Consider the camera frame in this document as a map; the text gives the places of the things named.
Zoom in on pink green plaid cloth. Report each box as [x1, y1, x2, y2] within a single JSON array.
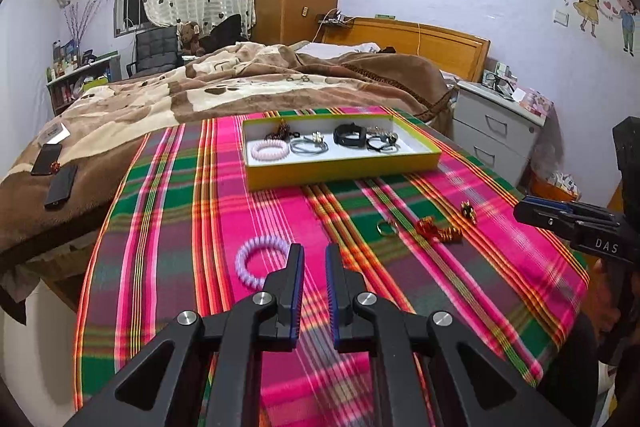
[[74, 107, 591, 427]]

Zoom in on window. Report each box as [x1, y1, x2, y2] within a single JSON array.
[[114, 0, 148, 38]]

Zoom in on brown patterned blanket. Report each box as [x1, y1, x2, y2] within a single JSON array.
[[0, 41, 456, 258]]

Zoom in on power strip with chargers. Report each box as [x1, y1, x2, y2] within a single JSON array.
[[315, 9, 356, 26]]

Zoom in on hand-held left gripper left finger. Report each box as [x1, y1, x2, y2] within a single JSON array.
[[62, 243, 306, 427]]

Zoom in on grey hair tie with charm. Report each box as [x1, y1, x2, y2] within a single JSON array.
[[290, 132, 332, 156]]

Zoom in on row of bottles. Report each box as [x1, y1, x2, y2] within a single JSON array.
[[47, 38, 101, 80]]

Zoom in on brown beaded hair tie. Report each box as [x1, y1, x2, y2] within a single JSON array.
[[264, 121, 299, 142]]

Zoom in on purple spiral hair tie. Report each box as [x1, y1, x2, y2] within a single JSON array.
[[235, 234, 292, 292]]

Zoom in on phone with red charm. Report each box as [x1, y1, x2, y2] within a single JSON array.
[[31, 143, 64, 178]]

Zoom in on purple flower branches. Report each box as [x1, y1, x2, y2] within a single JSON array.
[[64, 0, 106, 45]]

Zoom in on black glasses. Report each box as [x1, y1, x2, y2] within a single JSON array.
[[482, 69, 516, 95]]

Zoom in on orange cardboard box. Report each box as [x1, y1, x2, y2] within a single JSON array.
[[530, 169, 583, 205]]

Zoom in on brown teddy bear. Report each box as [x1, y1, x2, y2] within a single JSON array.
[[177, 21, 206, 56]]

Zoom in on black hair tie teal bead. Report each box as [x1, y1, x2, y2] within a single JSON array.
[[366, 136, 402, 154]]

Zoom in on floral box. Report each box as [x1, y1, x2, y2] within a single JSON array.
[[512, 88, 555, 116]]

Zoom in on pink spiral hair tie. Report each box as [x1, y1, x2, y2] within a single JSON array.
[[250, 139, 289, 162]]

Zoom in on red gold beaded ornament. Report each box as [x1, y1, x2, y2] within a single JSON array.
[[416, 216, 465, 247]]

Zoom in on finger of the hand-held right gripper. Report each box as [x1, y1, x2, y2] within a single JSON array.
[[522, 196, 619, 221], [514, 202, 617, 239]]

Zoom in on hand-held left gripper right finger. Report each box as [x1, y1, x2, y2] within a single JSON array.
[[325, 243, 573, 427]]

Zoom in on grey nightstand with drawers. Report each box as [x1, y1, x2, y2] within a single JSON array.
[[452, 79, 548, 192]]

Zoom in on grey shelf unit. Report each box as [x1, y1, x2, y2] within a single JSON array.
[[46, 52, 122, 118]]

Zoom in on white card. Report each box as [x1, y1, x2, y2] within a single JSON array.
[[37, 123, 71, 144]]

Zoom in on black phone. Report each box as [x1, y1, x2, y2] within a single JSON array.
[[44, 164, 80, 209]]

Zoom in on wooden headboard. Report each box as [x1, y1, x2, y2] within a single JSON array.
[[320, 17, 492, 82]]

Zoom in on yellow cardboard box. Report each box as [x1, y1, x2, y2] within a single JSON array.
[[241, 114, 442, 192]]

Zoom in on black office chair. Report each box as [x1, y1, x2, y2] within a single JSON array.
[[126, 27, 181, 78]]

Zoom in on black wristband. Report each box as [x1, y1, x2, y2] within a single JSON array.
[[333, 123, 368, 146]]

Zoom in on black bag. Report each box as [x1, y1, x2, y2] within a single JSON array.
[[201, 13, 249, 54]]

